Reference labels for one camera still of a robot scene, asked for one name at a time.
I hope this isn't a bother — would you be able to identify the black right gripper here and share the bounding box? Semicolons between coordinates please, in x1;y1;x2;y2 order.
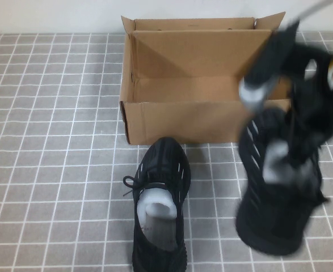
282;42;333;173

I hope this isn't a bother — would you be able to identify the black sneaker with striped lining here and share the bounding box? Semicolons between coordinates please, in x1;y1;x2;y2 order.
235;109;331;257

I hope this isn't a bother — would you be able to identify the white foam shoe stuffing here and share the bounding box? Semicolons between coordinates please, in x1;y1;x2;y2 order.
137;183;178;227
263;141;293;184

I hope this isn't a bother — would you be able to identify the brown cardboard shoe box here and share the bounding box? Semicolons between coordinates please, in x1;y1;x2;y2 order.
119;11;297;146

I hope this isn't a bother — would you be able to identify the black sneaker with bow lace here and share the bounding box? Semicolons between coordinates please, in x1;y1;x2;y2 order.
122;137;192;272

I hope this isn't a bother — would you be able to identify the grey checked table cover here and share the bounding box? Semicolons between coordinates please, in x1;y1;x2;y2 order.
0;31;333;272

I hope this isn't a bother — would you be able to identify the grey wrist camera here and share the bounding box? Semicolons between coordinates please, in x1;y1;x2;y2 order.
239;18;302;112

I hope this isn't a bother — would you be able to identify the black camera cable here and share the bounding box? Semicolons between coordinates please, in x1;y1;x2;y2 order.
298;0;333;21

